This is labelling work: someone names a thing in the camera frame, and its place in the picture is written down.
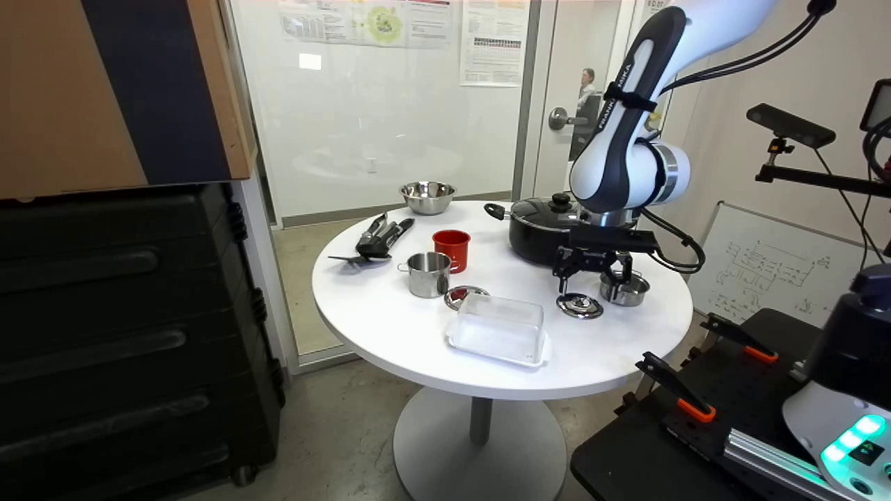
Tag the stack of black cases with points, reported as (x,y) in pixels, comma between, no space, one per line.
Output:
(125,334)

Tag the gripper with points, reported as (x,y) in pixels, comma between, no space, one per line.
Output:
(597,259)

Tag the black spatula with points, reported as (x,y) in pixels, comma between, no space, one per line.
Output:
(355,259)

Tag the whiteboard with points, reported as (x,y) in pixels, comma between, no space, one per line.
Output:
(773,264)

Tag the camera on mount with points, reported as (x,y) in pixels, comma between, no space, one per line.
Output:
(790,125)

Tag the black pot lid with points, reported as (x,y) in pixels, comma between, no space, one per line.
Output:
(550,210)

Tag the large black pot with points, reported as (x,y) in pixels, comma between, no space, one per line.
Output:
(532,240)

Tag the cardboard box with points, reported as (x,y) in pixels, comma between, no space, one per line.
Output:
(69,90)

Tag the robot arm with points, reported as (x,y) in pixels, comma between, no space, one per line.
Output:
(626,160)

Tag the black clamp with orange tips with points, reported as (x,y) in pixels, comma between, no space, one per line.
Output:
(738,336)
(672,386)

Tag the tall wall poster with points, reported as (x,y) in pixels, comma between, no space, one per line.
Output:
(493,42)

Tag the person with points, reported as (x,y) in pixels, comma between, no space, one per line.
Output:
(586,87)

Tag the black can opener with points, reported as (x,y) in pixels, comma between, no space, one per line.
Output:
(371,233)

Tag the wide wall poster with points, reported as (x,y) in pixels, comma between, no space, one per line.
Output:
(369,21)

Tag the red cup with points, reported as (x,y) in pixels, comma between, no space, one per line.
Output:
(452,247)

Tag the small silver pot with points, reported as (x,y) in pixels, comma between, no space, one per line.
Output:
(624,289)

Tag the clear plastic butter dish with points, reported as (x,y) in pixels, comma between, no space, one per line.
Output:
(500,328)

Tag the black kitchen tongs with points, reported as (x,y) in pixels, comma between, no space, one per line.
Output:
(397,232)

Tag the steel bowl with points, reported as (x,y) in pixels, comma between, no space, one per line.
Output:
(427,198)

